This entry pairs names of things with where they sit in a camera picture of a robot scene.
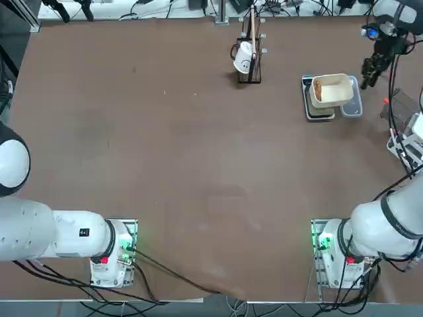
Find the beige plastic container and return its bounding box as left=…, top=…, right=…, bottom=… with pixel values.
left=310, top=73, right=354, bottom=109

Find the clear plastic food container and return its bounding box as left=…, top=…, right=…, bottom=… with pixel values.
left=340, top=75, right=364, bottom=118

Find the black cable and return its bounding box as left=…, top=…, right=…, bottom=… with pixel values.
left=388, top=49, right=423, bottom=181
left=134, top=249, right=229, bottom=295
left=13, top=259, right=173, bottom=306

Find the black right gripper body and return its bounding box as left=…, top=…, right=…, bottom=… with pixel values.
left=372, top=34, right=406, bottom=63

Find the aluminium table rail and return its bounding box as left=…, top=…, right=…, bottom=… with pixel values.
left=13, top=0, right=41, bottom=33

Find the black wire cup rack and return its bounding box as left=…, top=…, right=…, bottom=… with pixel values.
left=230, top=3, right=268, bottom=84

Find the digital kitchen scale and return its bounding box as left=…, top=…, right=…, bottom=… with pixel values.
left=301, top=75, right=336, bottom=123

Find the aluminium camera post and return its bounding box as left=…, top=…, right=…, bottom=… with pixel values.
left=215, top=0, right=229, bottom=24

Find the white smiley mug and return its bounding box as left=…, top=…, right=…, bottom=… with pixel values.
left=230, top=41, right=258, bottom=75

